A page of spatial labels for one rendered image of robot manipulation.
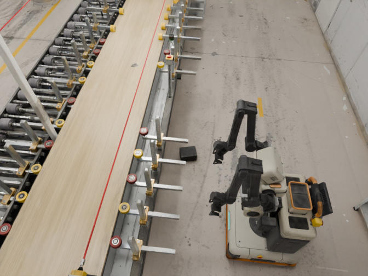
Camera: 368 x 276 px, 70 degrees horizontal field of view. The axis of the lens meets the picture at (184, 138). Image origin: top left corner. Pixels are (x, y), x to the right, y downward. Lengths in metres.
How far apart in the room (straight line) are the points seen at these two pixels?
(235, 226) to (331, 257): 1.05
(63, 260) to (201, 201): 1.59
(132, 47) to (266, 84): 2.22
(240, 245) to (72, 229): 1.46
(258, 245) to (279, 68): 3.14
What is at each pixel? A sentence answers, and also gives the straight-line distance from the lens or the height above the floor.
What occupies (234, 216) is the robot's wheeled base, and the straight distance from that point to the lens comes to 2.76.
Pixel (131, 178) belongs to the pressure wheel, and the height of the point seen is 0.91.
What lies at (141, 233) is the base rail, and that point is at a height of 0.70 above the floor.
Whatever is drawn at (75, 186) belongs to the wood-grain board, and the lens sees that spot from 2.27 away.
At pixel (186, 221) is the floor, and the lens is 2.98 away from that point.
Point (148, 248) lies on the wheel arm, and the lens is 2.05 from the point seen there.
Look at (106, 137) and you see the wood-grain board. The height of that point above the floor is 0.90.
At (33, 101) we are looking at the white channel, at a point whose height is 1.31.
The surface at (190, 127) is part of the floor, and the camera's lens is 3.66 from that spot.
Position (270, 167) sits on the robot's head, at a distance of 1.76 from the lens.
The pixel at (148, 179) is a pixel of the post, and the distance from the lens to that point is 2.05.
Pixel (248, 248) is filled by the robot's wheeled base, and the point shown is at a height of 0.28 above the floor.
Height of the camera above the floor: 2.80
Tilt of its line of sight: 52 degrees down
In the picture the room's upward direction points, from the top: 2 degrees clockwise
